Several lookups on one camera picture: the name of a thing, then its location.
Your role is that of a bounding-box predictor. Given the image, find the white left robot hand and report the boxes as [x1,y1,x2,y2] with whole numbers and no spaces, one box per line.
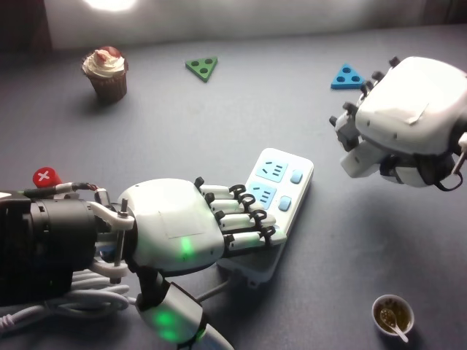
[117,176,290,350]

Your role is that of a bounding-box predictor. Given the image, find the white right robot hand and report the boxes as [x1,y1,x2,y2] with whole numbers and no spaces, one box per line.
[329,55,467,189]

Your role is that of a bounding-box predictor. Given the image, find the white power strip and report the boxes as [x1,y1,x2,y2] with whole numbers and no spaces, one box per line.
[217,147,314,289]

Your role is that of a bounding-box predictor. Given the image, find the blue triangle block with holes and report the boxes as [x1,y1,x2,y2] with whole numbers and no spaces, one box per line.
[330,63,367,90]

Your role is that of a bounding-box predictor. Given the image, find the grey table cloth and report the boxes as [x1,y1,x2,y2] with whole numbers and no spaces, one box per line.
[0,27,467,350]

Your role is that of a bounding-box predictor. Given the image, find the red cylinder with white cross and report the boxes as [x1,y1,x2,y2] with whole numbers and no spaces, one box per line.
[32,166,63,189]

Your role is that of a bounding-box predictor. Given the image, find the green triangle block with holes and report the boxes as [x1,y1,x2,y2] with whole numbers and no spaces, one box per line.
[185,56,219,83]

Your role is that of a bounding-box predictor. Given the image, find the toy cupcake with white frosting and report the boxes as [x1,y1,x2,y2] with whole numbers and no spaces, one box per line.
[80,46,129,103]

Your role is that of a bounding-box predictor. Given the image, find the white backdrop sheet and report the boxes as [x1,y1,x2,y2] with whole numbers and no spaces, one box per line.
[47,0,467,48]

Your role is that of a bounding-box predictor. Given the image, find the small white bowl of beans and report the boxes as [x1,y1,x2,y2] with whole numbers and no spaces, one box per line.
[371,294,415,336]

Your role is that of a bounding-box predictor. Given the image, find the small white spoon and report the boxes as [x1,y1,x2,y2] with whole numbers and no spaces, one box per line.
[380,308,409,343]

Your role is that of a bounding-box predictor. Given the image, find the brown board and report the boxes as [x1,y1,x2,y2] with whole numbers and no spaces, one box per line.
[0,0,53,52]

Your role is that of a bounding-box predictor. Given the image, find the white power strip cable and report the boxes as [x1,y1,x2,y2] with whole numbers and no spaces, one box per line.
[0,269,234,335]

